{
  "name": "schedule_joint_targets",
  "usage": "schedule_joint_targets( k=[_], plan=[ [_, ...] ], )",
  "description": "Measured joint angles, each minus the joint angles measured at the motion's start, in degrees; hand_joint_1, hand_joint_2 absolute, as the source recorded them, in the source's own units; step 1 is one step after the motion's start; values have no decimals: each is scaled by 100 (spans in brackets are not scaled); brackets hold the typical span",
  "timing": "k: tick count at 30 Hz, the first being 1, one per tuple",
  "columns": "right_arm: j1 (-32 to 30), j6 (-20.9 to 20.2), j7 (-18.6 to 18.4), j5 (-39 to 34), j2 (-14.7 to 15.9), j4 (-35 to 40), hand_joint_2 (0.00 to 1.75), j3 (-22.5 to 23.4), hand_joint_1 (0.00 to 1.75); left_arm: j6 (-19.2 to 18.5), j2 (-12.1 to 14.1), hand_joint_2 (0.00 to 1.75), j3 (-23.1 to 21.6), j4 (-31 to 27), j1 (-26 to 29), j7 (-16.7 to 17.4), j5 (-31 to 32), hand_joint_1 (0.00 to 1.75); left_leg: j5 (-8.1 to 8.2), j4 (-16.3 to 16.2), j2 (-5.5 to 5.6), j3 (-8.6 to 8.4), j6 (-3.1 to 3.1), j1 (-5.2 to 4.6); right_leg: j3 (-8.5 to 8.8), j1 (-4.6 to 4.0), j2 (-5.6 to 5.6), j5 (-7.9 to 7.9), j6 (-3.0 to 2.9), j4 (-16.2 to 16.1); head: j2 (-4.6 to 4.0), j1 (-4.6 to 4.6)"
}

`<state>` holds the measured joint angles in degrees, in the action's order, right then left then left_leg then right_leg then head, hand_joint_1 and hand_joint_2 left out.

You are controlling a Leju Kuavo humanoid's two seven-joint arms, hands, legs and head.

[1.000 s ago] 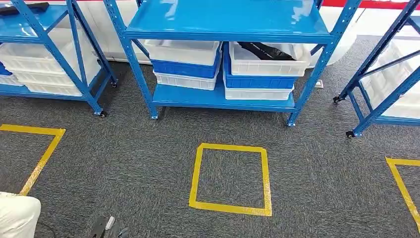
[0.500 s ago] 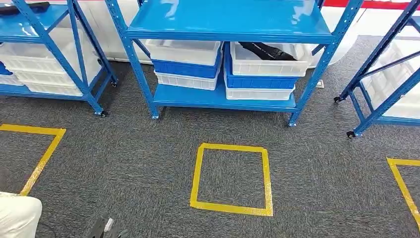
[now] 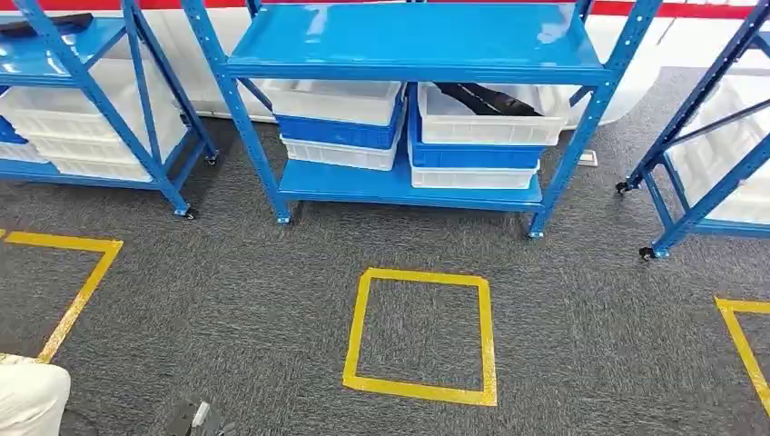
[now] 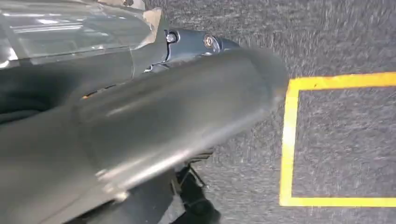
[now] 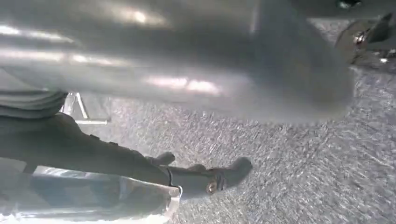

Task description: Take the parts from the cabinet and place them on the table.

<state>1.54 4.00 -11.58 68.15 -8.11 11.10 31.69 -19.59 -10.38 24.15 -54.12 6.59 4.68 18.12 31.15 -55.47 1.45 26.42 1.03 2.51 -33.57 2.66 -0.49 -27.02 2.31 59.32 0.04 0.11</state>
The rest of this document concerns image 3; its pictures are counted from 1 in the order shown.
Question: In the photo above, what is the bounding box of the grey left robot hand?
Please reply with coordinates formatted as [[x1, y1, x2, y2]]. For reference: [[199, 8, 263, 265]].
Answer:
[[204, 413, 238, 436]]

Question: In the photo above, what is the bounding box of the person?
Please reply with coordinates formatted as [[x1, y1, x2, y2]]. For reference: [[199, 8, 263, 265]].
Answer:
[[0, 352, 73, 436]]

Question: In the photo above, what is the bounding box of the white plastic crate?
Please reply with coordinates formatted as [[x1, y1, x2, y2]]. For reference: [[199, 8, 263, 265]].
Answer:
[[409, 157, 540, 191], [417, 82, 570, 147], [50, 154, 156, 183], [664, 74, 770, 225], [26, 129, 184, 164], [0, 57, 189, 144], [0, 142, 51, 164], [262, 78, 403, 127], [280, 134, 402, 172]]

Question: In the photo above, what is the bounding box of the blue plastic crate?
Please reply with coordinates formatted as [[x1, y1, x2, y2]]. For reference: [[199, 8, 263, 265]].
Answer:
[[0, 115, 29, 146], [273, 99, 406, 151], [407, 88, 547, 170]]

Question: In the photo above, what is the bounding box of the blue metal shelf rack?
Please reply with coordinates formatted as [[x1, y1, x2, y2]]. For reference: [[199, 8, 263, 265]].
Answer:
[[0, 0, 220, 220], [180, 0, 663, 241], [616, 0, 770, 262]]

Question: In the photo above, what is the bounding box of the black plastic panel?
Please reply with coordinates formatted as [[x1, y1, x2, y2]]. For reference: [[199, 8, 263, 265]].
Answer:
[[432, 82, 543, 118]]

